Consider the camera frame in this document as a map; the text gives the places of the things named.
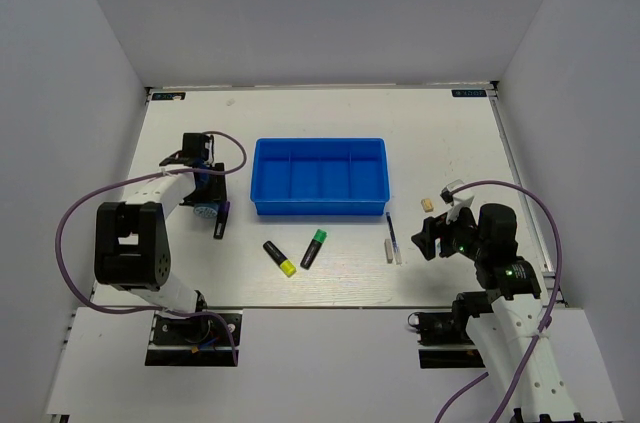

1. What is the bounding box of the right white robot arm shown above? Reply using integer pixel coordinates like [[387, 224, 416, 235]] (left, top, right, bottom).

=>
[[408, 203, 584, 422]]

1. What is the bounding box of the blue white tape roll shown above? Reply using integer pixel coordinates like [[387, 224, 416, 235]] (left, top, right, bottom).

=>
[[193, 203, 219, 219]]

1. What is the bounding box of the left corner label sticker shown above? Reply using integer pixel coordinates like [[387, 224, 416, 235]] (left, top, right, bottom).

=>
[[151, 92, 186, 101]]

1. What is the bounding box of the corner label sticker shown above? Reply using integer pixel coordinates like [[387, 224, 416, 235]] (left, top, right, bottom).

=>
[[151, 92, 186, 101], [451, 89, 487, 98]]

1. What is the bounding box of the yellow cap black highlighter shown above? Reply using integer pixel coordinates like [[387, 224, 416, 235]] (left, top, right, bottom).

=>
[[263, 241, 296, 278]]

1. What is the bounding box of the aluminium table rail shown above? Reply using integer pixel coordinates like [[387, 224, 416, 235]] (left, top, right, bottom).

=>
[[488, 80, 567, 307]]

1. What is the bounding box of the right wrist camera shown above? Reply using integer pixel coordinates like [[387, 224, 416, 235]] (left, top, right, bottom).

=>
[[440, 179, 474, 224]]

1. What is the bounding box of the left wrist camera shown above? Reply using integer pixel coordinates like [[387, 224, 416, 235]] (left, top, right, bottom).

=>
[[200, 134, 214, 165]]

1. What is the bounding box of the green cap black highlighter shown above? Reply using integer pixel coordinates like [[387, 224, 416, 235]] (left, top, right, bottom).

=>
[[300, 229, 327, 270]]

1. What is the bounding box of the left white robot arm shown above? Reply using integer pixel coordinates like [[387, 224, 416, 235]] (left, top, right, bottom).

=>
[[94, 133, 226, 342]]

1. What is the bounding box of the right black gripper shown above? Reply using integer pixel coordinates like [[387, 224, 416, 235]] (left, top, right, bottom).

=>
[[411, 201, 488, 260]]

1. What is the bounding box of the blue divided plastic tray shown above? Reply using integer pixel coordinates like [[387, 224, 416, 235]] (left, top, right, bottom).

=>
[[250, 138, 390, 217]]

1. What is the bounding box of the purple cap black highlighter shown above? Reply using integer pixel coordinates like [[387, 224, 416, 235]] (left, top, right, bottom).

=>
[[213, 201, 230, 240]]

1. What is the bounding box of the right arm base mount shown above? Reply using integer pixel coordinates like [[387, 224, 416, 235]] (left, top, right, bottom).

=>
[[407, 312, 485, 369]]

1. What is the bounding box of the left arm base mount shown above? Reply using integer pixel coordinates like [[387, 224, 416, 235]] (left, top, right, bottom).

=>
[[145, 312, 243, 368]]

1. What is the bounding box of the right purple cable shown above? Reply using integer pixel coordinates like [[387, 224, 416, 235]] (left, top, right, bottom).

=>
[[432, 179, 566, 423]]

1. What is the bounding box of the white eraser stick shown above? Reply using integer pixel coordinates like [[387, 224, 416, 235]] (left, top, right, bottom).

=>
[[384, 238, 394, 264]]

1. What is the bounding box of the right corner label sticker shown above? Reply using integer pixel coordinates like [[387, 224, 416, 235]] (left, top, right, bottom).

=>
[[451, 89, 487, 98]]

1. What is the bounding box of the small beige eraser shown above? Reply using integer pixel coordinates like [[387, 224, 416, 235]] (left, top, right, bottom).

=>
[[422, 199, 433, 212]]

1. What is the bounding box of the blue pen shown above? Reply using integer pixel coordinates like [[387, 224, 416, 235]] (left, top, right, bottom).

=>
[[385, 211, 403, 265]]

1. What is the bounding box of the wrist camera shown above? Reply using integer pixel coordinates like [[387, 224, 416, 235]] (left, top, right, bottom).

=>
[[440, 179, 474, 224], [200, 134, 214, 165]]

